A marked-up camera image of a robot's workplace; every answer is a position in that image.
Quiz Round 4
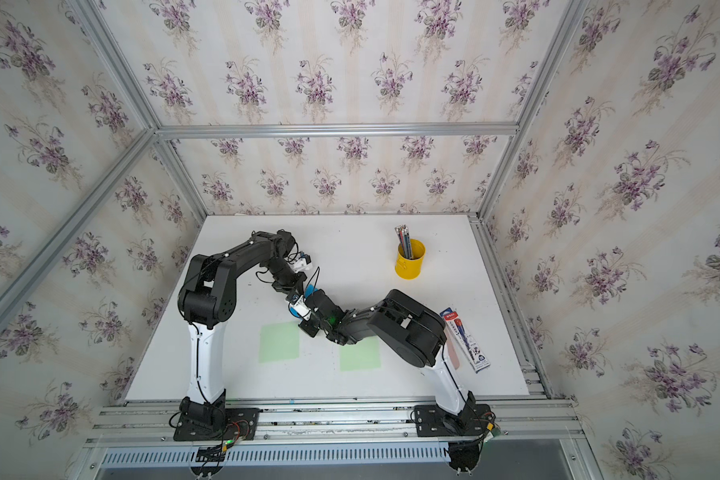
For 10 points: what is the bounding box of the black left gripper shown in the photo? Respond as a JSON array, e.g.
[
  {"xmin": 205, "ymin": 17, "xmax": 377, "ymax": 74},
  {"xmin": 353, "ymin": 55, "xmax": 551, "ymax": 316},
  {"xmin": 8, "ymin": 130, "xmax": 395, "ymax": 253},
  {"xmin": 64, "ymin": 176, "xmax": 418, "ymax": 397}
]
[{"xmin": 262, "ymin": 261, "xmax": 308, "ymax": 298}]

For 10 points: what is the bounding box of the blue square paper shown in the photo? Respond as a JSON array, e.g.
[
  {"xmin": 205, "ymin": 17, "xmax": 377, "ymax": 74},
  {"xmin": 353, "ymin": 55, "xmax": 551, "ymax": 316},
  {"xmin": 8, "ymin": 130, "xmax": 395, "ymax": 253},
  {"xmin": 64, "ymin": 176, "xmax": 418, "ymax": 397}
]
[{"xmin": 304, "ymin": 284, "xmax": 317, "ymax": 298}]

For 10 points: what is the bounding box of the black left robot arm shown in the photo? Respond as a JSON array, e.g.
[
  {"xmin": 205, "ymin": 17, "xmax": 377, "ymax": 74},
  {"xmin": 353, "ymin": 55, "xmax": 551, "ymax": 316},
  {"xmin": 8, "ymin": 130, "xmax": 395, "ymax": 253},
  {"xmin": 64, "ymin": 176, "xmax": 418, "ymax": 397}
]
[{"xmin": 177, "ymin": 230, "xmax": 306, "ymax": 423}]

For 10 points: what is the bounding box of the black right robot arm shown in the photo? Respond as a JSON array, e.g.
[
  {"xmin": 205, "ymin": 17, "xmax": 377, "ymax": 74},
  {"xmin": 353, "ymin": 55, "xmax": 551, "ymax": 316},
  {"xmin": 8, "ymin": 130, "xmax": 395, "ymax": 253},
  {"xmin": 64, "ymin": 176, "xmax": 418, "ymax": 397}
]
[{"xmin": 289, "ymin": 289, "xmax": 478, "ymax": 427}]

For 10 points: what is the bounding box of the left green paper sheet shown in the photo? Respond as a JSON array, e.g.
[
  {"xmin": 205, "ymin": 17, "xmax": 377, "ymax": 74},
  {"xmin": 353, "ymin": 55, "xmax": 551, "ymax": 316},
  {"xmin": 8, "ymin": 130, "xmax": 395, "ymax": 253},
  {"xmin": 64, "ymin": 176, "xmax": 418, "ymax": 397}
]
[{"xmin": 258, "ymin": 322, "xmax": 300, "ymax": 363}]

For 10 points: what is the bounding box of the green paper sheet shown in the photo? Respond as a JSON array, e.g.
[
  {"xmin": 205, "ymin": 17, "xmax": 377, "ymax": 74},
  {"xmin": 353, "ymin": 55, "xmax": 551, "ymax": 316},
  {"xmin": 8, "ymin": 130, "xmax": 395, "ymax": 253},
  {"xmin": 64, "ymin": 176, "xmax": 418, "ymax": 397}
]
[
  {"xmin": 339, "ymin": 337, "xmax": 382, "ymax": 372},
  {"xmin": 258, "ymin": 322, "xmax": 300, "ymax": 363}
]

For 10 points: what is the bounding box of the right green paper sheet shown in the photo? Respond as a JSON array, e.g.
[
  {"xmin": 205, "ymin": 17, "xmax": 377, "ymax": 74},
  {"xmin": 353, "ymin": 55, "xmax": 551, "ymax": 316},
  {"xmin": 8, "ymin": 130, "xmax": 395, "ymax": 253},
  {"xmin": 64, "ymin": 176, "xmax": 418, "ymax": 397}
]
[{"xmin": 339, "ymin": 337, "xmax": 382, "ymax": 372}]

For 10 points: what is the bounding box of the yellow metal pencil bucket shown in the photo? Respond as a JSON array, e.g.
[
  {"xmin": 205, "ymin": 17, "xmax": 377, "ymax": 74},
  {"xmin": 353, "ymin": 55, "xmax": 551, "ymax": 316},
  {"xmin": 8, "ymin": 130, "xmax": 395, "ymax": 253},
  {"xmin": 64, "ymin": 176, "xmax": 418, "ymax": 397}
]
[{"xmin": 395, "ymin": 239, "xmax": 426, "ymax": 280}]

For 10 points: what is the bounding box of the pen package box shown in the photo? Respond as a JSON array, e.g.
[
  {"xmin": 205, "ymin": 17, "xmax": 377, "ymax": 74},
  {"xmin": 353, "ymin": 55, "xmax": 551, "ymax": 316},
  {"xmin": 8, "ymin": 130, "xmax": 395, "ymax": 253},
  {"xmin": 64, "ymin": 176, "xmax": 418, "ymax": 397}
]
[{"xmin": 440, "ymin": 307, "xmax": 490, "ymax": 373}]

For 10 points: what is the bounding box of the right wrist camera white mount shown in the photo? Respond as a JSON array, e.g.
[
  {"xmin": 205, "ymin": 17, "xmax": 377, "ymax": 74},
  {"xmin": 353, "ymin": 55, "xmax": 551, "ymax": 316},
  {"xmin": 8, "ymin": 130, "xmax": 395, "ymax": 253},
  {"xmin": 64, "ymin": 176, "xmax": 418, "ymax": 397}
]
[{"xmin": 288, "ymin": 294, "xmax": 312, "ymax": 321}]

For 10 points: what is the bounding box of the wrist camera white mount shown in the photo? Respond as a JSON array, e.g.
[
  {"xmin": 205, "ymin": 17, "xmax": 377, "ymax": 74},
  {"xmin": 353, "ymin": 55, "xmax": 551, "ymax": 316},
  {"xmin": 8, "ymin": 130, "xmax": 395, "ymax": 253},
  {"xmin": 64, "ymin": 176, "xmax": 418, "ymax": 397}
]
[
  {"xmin": 288, "ymin": 294, "xmax": 312, "ymax": 321},
  {"xmin": 288, "ymin": 251, "xmax": 312, "ymax": 273}
]

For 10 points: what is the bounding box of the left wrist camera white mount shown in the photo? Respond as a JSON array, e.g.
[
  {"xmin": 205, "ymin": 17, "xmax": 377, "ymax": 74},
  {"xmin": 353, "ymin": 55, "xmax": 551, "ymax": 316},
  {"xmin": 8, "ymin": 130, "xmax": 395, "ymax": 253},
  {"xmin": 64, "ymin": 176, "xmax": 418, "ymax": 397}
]
[{"xmin": 288, "ymin": 251, "xmax": 312, "ymax": 273}]

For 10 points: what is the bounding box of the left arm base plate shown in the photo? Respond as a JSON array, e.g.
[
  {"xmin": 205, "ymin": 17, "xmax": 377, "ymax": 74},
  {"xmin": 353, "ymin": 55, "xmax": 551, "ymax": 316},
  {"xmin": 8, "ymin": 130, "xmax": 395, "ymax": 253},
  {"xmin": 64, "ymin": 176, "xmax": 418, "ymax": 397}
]
[{"xmin": 173, "ymin": 408, "xmax": 261, "ymax": 442}]

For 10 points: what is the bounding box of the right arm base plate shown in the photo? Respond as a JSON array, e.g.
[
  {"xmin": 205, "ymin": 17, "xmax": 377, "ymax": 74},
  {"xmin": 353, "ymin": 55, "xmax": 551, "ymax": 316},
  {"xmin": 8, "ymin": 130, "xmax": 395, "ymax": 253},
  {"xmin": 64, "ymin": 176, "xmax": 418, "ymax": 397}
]
[{"xmin": 412, "ymin": 404, "xmax": 496, "ymax": 438}]

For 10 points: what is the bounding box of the aluminium rail frame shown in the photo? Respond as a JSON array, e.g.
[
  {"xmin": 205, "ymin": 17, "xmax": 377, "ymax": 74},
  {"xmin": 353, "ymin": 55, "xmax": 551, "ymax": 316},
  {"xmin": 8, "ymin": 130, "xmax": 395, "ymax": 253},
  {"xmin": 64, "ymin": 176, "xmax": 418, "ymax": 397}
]
[{"xmin": 69, "ymin": 367, "xmax": 603, "ymax": 479}]

